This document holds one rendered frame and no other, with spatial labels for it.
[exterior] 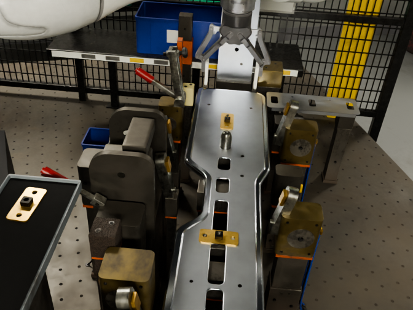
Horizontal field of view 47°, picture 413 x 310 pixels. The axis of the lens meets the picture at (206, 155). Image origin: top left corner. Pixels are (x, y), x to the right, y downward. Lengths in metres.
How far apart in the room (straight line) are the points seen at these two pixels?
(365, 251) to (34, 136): 1.24
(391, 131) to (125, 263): 2.84
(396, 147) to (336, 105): 1.83
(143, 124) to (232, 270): 0.35
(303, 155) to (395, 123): 2.31
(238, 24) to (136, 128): 0.39
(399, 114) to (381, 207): 2.12
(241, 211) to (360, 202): 0.67
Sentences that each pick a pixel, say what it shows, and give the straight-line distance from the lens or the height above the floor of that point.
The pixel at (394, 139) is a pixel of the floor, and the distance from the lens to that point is 3.44.
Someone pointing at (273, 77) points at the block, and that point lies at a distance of 1.58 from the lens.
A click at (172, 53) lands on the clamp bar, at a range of 1.28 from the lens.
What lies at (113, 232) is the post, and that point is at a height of 1.10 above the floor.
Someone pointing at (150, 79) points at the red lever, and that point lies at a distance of 1.33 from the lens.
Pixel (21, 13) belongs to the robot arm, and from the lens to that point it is 0.76.
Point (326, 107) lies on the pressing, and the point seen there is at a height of 1.00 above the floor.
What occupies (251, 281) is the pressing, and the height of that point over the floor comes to 1.00.
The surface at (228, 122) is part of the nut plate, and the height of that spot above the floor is 1.00.
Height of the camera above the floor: 1.74
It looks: 36 degrees down
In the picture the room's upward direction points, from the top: 4 degrees clockwise
